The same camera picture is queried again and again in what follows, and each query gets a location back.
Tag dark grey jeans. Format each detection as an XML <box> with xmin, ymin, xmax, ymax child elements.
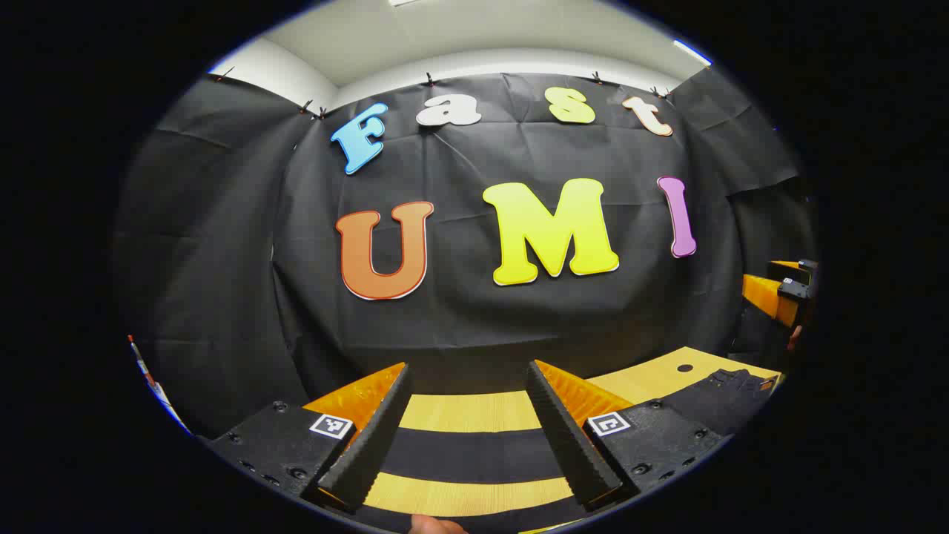
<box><xmin>354</xmin><ymin>369</ymin><xmax>781</xmax><ymax>533</ymax></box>

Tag red capped marker pen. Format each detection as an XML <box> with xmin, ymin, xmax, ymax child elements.
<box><xmin>128</xmin><ymin>334</ymin><xmax>153</xmax><ymax>386</ymax></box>

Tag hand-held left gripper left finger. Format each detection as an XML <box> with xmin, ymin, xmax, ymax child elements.
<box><xmin>206</xmin><ymin>361</ymin><xmax>414</xmax><ymax>514</ymax></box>

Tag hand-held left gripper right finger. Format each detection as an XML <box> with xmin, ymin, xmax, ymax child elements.
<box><xmin>526</xmin><ymin>359</ymin><xmax>733</xmax><ymax>512</ymax></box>

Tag black backdrop cloth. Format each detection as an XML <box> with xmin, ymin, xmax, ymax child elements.
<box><xmin>111</xmin><ymin>65</ymin><xmax>820</xmax><ymax>438</ymax></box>

